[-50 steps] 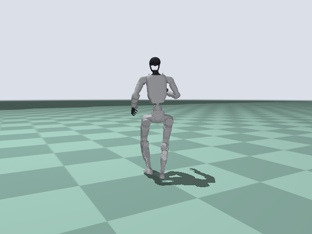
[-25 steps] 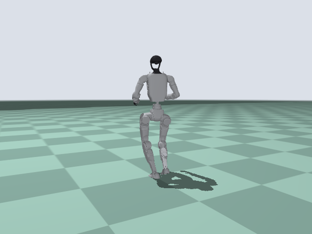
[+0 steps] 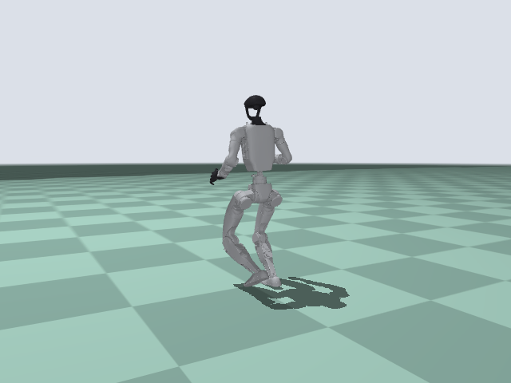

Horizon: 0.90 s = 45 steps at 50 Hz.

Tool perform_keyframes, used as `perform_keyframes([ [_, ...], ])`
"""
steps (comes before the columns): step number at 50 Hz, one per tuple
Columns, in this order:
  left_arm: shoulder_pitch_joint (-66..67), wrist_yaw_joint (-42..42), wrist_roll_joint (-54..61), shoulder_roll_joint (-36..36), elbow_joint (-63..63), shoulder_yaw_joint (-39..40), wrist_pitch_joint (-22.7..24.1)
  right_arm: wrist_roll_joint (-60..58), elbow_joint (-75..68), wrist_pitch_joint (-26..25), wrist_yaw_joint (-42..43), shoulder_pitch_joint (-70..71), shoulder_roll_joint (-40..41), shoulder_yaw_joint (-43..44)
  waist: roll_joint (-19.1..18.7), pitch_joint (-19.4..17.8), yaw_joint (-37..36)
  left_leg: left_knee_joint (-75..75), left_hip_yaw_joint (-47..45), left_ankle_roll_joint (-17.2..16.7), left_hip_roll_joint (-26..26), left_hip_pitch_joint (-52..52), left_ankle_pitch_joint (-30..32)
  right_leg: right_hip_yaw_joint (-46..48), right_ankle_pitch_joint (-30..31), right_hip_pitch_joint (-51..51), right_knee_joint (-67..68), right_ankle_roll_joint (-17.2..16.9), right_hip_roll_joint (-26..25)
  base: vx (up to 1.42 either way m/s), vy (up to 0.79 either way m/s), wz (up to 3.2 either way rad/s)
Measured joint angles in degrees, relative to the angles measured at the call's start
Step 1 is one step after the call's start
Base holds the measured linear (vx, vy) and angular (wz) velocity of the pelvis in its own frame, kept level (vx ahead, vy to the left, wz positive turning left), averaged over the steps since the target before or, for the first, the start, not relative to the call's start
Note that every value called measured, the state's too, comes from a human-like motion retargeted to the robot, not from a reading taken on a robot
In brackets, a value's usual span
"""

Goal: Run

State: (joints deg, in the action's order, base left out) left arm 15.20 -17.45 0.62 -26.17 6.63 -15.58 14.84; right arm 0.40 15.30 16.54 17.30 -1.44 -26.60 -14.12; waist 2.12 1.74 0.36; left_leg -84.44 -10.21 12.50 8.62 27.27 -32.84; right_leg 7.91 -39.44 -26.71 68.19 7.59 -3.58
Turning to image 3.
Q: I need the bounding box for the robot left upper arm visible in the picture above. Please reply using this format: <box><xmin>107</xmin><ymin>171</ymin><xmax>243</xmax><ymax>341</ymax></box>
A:
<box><xmin>226</xmin><ymin>127</ymin><xmax>246</xmax><ymax>168</ymax></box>

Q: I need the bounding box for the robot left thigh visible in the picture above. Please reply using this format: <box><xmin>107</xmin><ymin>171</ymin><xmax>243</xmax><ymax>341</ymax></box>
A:
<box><xmin>223</xmin><ymin>190</ymin><xmax>254</xmax><ymax>245</ymax></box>

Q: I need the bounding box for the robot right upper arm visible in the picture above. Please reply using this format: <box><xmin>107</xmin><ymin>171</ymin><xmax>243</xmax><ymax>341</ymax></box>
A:
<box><xmin>273</xmin><ymin>127</ymin><xmax>292</xmax><ymax>164</ymax></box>

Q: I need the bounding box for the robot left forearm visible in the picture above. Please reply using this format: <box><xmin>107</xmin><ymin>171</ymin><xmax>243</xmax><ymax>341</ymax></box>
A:
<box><xmin>217</xmin><ymin>155</ymin><xmax>233</xmax><ymax>179</ymax></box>

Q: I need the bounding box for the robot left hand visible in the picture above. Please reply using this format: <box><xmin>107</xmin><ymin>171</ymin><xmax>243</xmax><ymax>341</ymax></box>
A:
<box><xmin>210</xmin><ymin>168</ymin><xmax>224</xmax><ymax>185</ymax></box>

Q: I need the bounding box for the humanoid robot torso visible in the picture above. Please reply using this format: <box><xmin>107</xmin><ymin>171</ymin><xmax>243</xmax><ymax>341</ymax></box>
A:
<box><xmin>241</xmin><ymin>122</ymin><xmax>275</xmax><ymax>203</ymax></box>

